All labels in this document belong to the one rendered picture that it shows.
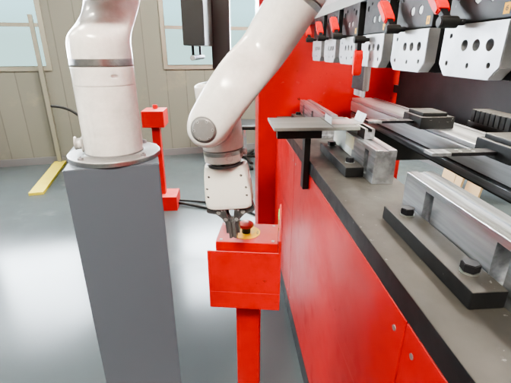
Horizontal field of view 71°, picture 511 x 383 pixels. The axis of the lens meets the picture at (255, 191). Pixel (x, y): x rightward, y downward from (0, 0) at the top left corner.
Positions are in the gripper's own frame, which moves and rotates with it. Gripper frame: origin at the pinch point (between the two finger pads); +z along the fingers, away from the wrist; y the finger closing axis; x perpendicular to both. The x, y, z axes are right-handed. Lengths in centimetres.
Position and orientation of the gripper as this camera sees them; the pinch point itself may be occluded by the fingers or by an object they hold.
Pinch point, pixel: (233, 227)
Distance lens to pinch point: 80.7
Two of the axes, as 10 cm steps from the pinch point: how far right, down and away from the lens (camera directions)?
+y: -9.9, 0.5, 1.1
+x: -0.8, 3.7, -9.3
